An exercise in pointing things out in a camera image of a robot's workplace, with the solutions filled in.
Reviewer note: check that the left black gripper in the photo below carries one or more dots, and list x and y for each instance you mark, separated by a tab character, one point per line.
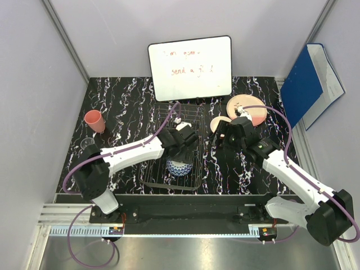
186	156

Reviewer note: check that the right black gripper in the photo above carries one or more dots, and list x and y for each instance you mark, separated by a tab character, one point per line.
224	127

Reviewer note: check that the red floral bowl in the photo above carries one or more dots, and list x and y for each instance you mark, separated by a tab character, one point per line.
214	122

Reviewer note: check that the blue white patterned bowl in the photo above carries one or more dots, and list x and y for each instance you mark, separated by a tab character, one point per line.
178	169

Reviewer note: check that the cream pink plate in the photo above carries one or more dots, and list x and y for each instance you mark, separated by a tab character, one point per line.
258	114

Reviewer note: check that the pink plastic cup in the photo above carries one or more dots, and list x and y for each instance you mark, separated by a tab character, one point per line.
95	121

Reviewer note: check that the clear drinking glass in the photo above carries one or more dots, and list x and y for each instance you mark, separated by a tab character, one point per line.
86	142

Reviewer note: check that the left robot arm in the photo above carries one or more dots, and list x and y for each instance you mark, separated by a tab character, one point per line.
96	165

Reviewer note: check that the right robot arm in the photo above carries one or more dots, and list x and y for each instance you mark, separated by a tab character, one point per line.
324	212

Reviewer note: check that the white whiteboard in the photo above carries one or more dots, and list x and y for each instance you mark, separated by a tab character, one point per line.
193	68

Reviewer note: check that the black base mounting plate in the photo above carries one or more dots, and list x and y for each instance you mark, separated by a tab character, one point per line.
188	214

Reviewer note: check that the blue folder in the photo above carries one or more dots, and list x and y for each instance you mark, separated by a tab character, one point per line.
311	86

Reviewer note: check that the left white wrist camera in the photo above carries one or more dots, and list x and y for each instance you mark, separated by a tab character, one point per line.
180	125

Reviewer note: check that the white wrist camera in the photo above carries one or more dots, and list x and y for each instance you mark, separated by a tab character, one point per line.
180	125
240	112

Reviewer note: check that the grey wire dish rack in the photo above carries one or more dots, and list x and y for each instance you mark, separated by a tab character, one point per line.
154	172

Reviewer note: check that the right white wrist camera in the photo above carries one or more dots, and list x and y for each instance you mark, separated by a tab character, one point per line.
240	112

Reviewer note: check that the white slotted cable duct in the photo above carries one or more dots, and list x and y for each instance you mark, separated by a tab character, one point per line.
87	231

